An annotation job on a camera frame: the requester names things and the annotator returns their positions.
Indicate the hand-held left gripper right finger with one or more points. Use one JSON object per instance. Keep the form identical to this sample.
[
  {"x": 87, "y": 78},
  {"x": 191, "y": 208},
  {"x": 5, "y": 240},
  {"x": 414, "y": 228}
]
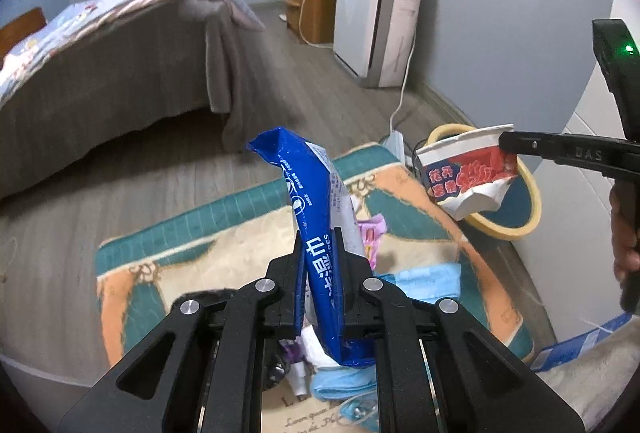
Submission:
[{"x": 357, "y": 298}]

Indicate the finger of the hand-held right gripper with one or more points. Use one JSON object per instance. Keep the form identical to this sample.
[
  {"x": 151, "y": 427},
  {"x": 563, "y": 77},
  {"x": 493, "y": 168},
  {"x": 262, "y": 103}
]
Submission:
[{"x": 560, "y": 148}]

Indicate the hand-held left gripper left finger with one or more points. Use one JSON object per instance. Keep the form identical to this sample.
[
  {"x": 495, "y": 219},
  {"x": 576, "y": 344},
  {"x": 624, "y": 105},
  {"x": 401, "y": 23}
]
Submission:
[{"x": 287, "y": 295}]

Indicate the yellow woven basket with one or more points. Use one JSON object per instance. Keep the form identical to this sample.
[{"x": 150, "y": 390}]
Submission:
[{"x": 522, "y": 208}]

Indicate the red and white paper cup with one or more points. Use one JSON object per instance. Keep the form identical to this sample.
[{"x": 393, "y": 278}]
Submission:
[{"x": 465, "y": 178}]

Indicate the blue snack packet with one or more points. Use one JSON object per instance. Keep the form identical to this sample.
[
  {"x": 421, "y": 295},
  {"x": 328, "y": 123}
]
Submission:
[{"x": 310, "y": 193}]

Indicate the person's right hand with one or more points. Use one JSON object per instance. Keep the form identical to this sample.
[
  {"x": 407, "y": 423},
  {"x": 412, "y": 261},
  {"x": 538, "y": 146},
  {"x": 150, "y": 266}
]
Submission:
[{"x": 627, "y": 238}]

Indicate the pink wrapper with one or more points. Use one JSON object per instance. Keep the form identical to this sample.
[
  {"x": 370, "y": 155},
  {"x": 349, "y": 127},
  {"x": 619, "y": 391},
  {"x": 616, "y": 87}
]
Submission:
[{"x": 372, "y": 238}]

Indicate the patterned teal and orange rug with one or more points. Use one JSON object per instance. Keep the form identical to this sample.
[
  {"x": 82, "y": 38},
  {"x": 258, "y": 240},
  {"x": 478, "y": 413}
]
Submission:
[{"x": 225, "y": 253}]

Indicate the clear plastic bag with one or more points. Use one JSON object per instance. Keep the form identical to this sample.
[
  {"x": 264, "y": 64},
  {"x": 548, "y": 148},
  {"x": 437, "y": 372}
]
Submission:
[{"x": 357, "y": 410}]

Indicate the white power strip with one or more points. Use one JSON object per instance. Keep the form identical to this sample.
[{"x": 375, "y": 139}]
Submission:
[{"x": 395, "y": 145}]

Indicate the blue cardboard box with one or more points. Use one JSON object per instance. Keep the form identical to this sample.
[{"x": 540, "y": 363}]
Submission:
[{"x": 575, "y": 345}]

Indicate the white air purifier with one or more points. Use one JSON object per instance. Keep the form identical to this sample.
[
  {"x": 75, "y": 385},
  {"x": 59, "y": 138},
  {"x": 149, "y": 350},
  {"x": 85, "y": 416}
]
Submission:
[{"x": 367, "y": 13}]

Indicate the grey-brown bed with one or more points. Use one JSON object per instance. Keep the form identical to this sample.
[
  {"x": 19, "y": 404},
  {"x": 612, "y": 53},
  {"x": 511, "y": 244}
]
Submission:
[{"x": 125, "y": 113}]

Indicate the wooden cabinet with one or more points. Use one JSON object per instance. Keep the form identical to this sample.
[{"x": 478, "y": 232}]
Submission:
[{"x": 315, "y": 8}]

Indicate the printed light blue quilt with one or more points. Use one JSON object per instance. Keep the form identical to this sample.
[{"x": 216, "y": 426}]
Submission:
[{"x": 100, "y": 23}]

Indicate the wooden headboard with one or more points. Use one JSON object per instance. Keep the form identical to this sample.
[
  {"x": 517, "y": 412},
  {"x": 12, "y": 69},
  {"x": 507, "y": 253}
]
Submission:
[{"x": 22, "y": 30}]

